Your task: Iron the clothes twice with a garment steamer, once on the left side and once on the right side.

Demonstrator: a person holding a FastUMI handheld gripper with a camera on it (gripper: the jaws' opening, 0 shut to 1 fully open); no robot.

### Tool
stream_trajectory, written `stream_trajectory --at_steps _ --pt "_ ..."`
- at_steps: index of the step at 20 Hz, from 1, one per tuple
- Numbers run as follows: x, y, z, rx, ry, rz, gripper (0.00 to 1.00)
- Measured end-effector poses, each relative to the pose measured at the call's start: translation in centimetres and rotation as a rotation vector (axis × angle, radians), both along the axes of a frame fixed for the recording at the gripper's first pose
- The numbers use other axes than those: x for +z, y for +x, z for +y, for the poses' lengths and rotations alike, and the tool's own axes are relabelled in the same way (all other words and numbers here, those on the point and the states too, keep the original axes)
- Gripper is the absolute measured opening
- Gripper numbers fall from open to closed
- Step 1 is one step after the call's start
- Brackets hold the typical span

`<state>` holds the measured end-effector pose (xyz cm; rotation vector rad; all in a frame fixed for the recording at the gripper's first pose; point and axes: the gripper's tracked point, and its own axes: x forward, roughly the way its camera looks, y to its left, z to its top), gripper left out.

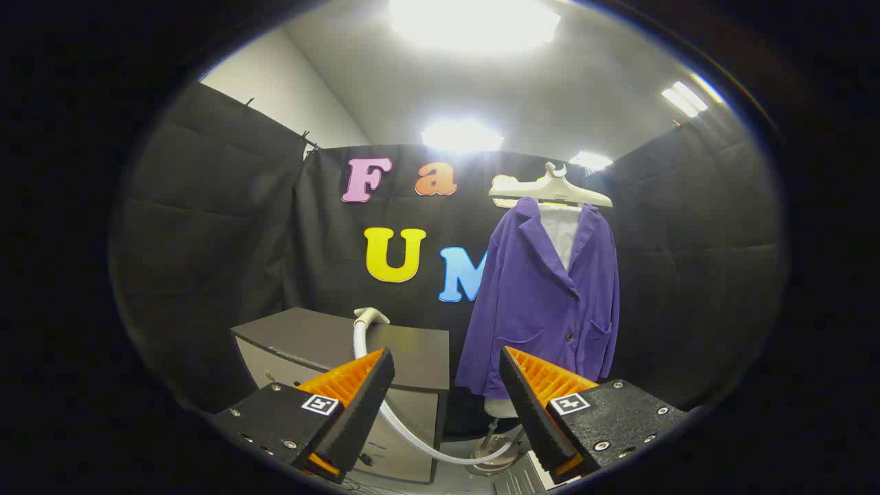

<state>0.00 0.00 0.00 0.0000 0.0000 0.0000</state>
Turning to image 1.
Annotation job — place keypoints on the black backdrop cloth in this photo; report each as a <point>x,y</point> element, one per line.
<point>220,227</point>

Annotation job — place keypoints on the grey drawer cabinet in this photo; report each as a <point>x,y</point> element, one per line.
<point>316,337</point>

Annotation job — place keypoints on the small ceiling light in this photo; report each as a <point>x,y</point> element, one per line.
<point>590,161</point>

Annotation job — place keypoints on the white plastic clothes hanger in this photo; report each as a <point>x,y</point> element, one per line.
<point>550,187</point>

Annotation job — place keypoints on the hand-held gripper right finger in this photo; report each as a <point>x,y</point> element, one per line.
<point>526,405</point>

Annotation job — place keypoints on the double panel ceiling light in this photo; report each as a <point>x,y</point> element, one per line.
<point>684,98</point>

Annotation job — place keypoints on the grey garment steamer base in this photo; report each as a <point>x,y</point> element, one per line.
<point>491,462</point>

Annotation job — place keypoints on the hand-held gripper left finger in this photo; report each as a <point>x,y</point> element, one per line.
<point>361,405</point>

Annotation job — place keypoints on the oval ceiling light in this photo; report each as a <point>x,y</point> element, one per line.
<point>460,136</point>

